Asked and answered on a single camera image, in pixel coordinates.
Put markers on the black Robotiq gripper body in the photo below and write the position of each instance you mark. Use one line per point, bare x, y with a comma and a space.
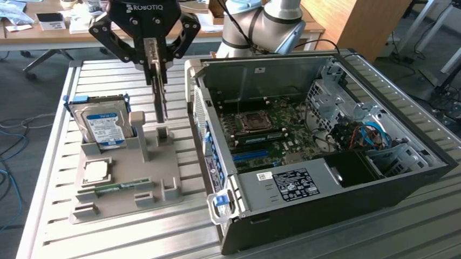
146, 16

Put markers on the thin black graphics card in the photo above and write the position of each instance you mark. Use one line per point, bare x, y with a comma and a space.
161, 102

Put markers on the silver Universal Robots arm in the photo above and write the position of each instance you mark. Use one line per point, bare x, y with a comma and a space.
249, 27

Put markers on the white paper stack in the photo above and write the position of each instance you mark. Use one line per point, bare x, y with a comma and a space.
80, 25

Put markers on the white box black top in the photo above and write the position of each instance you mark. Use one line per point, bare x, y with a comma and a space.
50, 21

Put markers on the wooden desk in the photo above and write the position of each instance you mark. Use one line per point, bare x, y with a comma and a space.
43, 36

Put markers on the small white flat box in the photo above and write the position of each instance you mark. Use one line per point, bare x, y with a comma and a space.
18, 27

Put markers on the clear plastic bag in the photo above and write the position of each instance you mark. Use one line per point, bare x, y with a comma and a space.
16, 16

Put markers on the silver hard disk blue label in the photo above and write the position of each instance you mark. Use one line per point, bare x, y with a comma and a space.
102, 126

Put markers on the CPU socket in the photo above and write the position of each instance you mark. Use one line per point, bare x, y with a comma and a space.
253, 121

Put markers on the installed green RAM stick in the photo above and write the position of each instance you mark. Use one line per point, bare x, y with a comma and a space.
261, 137

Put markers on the wooden cabinet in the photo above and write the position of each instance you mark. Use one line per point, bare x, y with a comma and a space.
353, 24

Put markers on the silver metal disk bay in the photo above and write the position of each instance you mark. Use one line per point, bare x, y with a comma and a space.
326, 102

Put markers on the grey parts rack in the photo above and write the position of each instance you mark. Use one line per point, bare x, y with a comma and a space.
158, 162

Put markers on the green motherboard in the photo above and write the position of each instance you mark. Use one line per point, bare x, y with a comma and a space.
288, 140

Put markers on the silver CPU chip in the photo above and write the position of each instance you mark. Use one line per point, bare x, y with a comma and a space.
95, 172

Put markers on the blue expansion slot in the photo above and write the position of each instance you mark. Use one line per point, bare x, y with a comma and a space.
250, 156

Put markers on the grey power supply unit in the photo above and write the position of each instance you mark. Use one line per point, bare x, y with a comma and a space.
259, 189

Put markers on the clear latch with blue tab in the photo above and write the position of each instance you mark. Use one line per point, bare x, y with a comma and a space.
221, 201

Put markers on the black open PC case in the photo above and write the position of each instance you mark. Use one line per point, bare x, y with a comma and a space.
324, 215

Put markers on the white desk frame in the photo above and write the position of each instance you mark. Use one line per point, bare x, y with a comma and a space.
437, 24

